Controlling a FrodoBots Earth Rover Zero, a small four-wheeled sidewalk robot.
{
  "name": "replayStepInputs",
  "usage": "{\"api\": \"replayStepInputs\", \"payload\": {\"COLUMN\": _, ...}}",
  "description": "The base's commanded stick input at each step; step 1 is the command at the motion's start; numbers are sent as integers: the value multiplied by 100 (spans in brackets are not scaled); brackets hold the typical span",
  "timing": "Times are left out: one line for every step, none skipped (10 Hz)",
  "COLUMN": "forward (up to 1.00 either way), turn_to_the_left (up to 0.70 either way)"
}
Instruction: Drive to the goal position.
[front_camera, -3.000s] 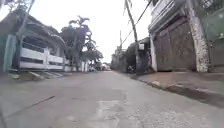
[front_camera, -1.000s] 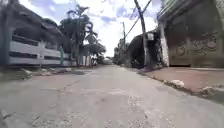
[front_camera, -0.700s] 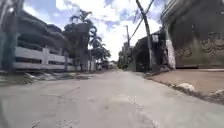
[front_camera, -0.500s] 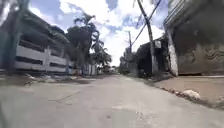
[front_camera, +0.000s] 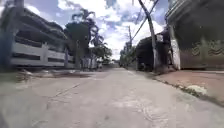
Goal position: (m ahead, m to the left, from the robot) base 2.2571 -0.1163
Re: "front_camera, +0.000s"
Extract grey concrete road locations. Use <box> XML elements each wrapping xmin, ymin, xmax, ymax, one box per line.
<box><xmin>0</xmin><ymin>67</ymin><xmax>224</xmax><ymax>128</ymax></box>

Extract group of trees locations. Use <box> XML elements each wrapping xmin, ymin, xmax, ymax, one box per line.
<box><xmin>64</xmin><ymin>8</ymin><xmax>113</xmax><ymax>70</ymax></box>

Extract leaning utility pole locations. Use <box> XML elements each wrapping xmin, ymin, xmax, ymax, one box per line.
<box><xmin>137</xmin><ymin>0</ymin><xmax>162</xmax><ymax>73</ymax></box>

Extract roadside verge with debris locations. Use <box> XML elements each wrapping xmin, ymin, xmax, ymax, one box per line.
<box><xmin>0</xmin><ymin>68</ymin><xmax>95</xmax><ymax>84</ymax></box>

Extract building with white banded fence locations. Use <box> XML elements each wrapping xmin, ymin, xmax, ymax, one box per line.
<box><xmin>0</xmin><ymin>6</ymin><xmax>76</xmax><ymax>71</ymax></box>

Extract reddish paved driveway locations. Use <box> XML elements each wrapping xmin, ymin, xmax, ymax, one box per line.
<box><xmin>153</xmin><ymin>69</ymin><xmax>224</xmax><ymax>107</ymax></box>

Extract overhead wires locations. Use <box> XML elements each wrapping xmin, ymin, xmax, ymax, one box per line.
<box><xmin>127</xmin><ymin>0</ymin><xmax>161</xmax><ymax>45</ymax></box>

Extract wall with ornamented brown gate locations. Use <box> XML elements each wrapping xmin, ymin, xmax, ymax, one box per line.
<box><xmin>164</xmin><ymin>0</ymin><xmax>224</xmax><ymax>71</ymax></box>

